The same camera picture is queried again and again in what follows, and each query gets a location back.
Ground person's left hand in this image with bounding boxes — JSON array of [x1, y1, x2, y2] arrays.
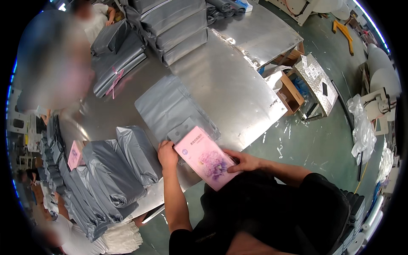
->
[[157, 140, 179, 171]]

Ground person's right hand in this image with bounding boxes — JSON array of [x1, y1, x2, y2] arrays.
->
[[222, 149, 266, 174]]

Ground pink floral printed box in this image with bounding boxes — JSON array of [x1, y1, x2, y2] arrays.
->
[[174, 126, 243, 192]]

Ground grey mailer bag with holes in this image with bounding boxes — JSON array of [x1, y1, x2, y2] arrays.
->
[[166, 117, 197, 145]]

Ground stack of flat grey mailers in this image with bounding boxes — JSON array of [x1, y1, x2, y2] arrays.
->
[[134, 75, 221, 145]]

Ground row of packed grey parcels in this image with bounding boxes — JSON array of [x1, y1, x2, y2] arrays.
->
[[61, 125, 164, 243]]

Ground person's body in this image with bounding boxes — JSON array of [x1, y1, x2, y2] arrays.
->
[[169, 170, 352, 255]]

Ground open cardboard box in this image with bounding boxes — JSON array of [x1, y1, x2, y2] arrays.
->
[[275, 71, 305, 116]]

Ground white plastic bag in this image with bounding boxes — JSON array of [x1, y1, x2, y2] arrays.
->
[[262, 65, 285, 90]]

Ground small pink box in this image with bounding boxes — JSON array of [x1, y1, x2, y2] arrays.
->
[[67, 140, 86, 171]]

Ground diamond plate metal box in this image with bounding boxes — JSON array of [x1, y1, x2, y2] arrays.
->
[[293, 53, 339, 118]]

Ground flat cardboard box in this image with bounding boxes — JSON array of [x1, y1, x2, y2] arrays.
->
[[273, 41, 305, 67]]

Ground stack of bundled grey mailers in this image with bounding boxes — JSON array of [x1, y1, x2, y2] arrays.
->
[[124, 0, 210, 67]]

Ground pile of dark grey bags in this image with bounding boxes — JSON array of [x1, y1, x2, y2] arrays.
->
[[40, 114, 68, 196]]

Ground clear plastic bag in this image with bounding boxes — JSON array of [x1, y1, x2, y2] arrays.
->
[[347, 94, 377, 166]]

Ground stack of grey and white trays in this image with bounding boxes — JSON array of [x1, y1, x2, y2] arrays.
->
[[331, 189, 385, 255]]

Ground rolled dark grey bags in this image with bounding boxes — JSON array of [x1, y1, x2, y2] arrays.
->
[[205, 0, 246, 25]]

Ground white machines rack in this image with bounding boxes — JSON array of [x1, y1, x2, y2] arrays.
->
[[7, 88, 48, 153]]

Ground yellow pallet jack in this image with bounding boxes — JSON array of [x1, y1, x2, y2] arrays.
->
[[332, 19, 354, 57]]

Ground large white rolls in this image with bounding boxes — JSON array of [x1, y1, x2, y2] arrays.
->
[[366, 43, 402, 97]]

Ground grey mailer bundles, pink string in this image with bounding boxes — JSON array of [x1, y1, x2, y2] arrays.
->
[[91, 18, 148, 99]]

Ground black hose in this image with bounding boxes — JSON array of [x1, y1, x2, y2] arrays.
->
[[331, 80, 364, 183]]

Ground white machine frame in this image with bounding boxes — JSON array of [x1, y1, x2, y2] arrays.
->
[[267, 0, 320, 27]]

